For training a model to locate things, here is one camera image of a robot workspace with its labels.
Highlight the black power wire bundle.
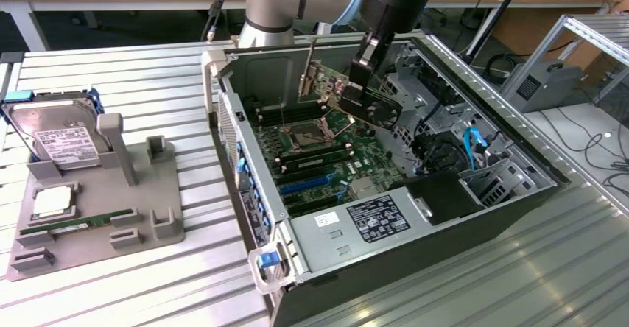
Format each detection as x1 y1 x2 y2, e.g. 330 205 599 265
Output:
411 135 467 175

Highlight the green motherboard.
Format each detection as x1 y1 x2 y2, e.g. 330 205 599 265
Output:
250 100 408 217

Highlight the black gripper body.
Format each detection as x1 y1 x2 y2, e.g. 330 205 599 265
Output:
359 0 434 35

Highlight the green RAM stick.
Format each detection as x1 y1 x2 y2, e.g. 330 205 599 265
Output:
24 211 133 234

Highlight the blue hard disk carrier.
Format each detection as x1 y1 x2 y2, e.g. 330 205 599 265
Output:
0 86 105 158

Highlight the blue data wire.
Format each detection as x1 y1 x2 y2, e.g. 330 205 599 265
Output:
461 126 490 172

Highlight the aluminium profile frame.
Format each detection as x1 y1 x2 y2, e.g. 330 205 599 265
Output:
498 13 629 96

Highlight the black expansion slot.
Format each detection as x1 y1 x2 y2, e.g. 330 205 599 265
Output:
284 194 344 214

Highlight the perforated silver drive cage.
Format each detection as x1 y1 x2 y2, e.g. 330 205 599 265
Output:
375 71 473 158

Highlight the green graphics card black fan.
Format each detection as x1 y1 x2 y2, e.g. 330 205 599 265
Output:
296 35 403 131

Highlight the grey plastic parts rack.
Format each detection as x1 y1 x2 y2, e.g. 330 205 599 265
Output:
6 113 188 283

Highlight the grey computer tower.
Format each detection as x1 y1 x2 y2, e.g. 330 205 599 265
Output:
501 56 589 113

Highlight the blue expansion slot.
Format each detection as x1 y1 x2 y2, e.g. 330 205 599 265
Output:
278 174 340 195

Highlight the black open PC case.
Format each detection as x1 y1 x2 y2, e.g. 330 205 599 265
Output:
200 28 574 327

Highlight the silver power supply unit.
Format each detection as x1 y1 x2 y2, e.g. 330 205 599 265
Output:
288 186 434 275

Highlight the silver CPU chip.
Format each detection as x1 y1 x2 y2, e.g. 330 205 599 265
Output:
32 186 75 219

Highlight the metal socket cover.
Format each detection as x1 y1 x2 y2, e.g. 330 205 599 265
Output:
316 108 358 136

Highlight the black RAM stick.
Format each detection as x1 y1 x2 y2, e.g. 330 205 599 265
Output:
279 150 352 169

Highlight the silver chipset heatsink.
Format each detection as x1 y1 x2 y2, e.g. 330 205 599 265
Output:
351 177 388 199

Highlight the black stand pole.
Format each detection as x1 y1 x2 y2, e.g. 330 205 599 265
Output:
463 0 531 61

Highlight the silver disk bay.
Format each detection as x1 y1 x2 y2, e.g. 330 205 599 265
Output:
459 157 559 208

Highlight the silver hard disk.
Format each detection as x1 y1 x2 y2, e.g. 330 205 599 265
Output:
0 96 112 172

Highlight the CPU socket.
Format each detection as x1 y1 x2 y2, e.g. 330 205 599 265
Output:
287 120 335 151

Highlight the black hanging arm cable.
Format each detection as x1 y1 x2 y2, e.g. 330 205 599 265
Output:
205 0 236 43

